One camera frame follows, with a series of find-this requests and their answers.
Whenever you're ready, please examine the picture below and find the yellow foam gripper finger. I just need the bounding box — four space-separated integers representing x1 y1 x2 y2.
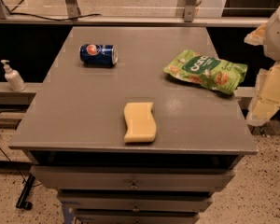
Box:
246 62 280 126
244 23 267 46

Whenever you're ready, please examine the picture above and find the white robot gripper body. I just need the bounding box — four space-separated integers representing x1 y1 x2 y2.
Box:
263 7 280 61

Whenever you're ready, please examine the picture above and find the yellow wavy sponge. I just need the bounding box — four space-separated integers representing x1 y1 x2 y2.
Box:
124 102 157 143

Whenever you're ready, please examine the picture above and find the green snack bag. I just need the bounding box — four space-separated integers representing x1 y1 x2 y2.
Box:
163 49 248 95

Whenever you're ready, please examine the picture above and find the grey drawer cabinet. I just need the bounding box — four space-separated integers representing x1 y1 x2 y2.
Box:
10 27 257 224

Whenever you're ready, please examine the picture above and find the blue Pepsi can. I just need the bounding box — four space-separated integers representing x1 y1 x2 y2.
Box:
79 44 118 67

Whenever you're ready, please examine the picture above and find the top grey drawer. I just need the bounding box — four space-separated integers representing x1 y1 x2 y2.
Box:
31 166 234 192

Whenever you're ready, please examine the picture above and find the grey drawer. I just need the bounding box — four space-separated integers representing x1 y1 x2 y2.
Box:
58 192 213 212
75 211 199 224
31 166 234 192

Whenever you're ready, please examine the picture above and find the middle grey drawer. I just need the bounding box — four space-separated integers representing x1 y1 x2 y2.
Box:
58 192 213 212

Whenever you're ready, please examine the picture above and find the bottom grey drawer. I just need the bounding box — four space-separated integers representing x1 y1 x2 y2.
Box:
75 211 199 224

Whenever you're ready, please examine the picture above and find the white pump bottle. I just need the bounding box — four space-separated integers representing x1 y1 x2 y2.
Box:
1 60 26 91

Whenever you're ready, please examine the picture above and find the grey low side shelf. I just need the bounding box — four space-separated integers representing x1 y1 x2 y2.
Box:
0 82 42 105

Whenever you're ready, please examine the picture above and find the black metal foot bar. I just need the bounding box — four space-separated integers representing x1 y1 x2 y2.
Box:
16 175 35 210

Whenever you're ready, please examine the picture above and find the black cable behind rail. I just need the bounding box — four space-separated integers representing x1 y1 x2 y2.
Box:
0 11 103 21

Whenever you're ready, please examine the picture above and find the grey metal window frame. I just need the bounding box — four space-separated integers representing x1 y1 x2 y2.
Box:
0 0 280 27

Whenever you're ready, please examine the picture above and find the black cable on floor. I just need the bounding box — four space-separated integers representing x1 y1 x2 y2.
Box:
0 108 31 185

